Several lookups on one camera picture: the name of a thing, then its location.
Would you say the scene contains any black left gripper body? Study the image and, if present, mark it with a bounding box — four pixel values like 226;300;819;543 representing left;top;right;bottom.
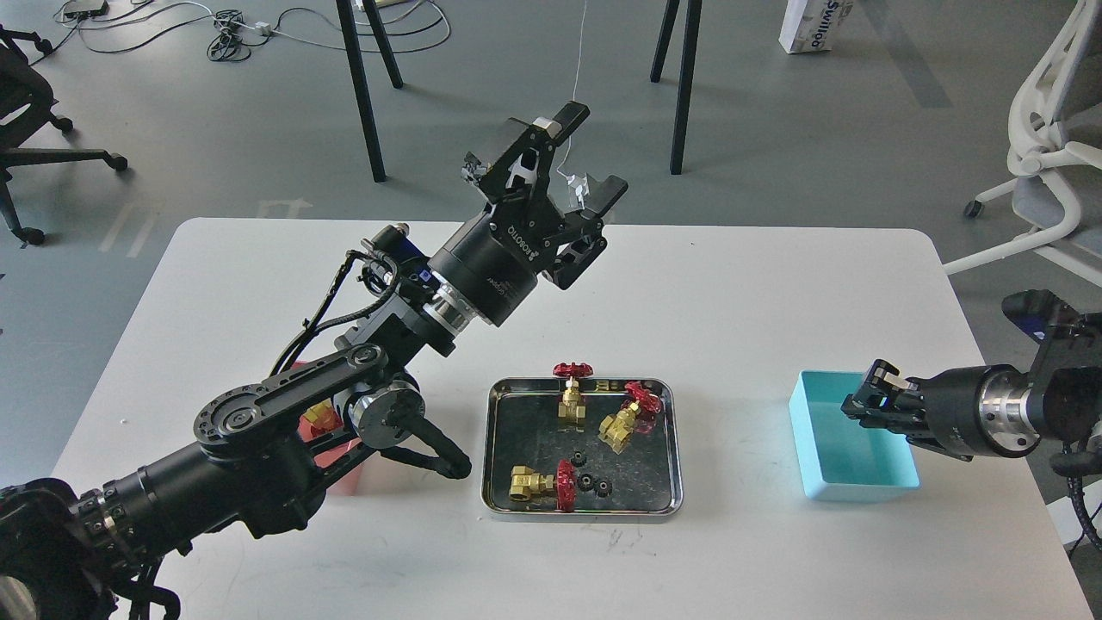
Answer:
429;211;563;326

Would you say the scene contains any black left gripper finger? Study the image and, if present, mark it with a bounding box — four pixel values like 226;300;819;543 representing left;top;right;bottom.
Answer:
461;101;590;233
551;174;628;290

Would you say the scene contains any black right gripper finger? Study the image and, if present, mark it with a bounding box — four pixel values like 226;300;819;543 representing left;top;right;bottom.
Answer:
857;358;922;411
841;394;912;436

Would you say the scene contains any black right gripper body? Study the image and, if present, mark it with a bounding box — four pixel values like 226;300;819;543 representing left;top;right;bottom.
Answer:
899;365;1034;463

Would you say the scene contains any brass valve red handle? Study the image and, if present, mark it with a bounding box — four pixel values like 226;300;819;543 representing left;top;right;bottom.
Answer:
598;381;665;455
508;460;576;512
299;400;343;440
552;363;593;432

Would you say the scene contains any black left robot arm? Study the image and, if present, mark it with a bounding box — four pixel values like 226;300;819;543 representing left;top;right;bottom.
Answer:
1;101;628;619

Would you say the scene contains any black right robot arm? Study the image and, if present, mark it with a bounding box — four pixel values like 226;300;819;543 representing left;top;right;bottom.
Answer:
841;289;1101;546

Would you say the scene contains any light blue plastic box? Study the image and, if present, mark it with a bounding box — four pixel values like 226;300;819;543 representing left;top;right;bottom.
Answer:
789;370;920;503

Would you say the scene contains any pink plastic box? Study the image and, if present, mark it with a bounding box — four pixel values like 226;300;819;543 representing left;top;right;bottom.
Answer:
288;362;364;497

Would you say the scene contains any white cardboard box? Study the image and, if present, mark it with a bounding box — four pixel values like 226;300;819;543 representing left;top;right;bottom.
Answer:
778;0;854;54

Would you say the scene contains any white power adapter on floor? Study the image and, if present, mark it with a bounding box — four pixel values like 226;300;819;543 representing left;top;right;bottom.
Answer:
566;174;591;209

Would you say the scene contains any shiny metal tray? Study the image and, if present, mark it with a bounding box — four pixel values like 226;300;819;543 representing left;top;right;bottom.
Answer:
480;376;684;522

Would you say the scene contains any black stand leg right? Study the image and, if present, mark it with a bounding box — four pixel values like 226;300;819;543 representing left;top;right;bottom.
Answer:
649;1;703;176

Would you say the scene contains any black stand leg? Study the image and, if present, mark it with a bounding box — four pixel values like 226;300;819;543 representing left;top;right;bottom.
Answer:
336;1;403;182
649;1;703;176

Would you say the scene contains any black stand leg left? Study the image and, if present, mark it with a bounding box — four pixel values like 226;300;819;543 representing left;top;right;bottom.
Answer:
336;1;403;182

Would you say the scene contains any white office chair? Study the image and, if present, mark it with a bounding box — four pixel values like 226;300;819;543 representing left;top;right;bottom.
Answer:
944;1;1099;285

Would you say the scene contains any black office chair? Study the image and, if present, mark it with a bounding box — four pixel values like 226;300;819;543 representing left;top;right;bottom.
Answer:
1;28;129;244

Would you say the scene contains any white cable on floor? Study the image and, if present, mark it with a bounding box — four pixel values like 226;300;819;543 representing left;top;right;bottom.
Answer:
555;0;591;186

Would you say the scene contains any brass valve top red handle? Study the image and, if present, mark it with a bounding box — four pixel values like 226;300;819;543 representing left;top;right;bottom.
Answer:
552;363;593;432

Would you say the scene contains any cable bundle on floor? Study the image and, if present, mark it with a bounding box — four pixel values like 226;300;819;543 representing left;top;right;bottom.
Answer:
52;0;452;63

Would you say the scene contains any brass valve bottom red handle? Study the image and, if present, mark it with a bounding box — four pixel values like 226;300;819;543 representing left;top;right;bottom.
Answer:
508;460;576;512

